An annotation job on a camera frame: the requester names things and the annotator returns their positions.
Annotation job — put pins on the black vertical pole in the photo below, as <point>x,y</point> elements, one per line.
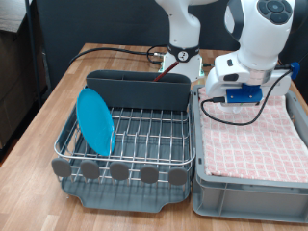
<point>32,48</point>

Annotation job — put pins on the brown background cabinet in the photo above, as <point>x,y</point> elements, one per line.
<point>12,80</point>

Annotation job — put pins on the light gray textured sheet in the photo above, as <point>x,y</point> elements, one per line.
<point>11,12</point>

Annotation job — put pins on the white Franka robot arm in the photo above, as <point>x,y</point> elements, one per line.
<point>256,32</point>

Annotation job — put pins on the dark gray cutlery holder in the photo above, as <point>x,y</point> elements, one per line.
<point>138,93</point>

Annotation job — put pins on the dark partition panel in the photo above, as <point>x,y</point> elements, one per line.
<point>96,19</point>

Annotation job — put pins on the grey dish drying rack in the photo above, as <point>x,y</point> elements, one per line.
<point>128,200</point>

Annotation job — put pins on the blue plate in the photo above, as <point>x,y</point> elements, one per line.
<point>94,122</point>

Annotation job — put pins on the gray plastic crate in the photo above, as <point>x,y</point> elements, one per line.
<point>250,199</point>

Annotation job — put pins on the pink checkered towel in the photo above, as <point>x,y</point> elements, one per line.
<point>256,147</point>

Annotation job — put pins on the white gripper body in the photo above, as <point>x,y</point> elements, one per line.
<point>279,86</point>

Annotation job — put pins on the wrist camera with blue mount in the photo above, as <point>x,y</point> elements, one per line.
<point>243,94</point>

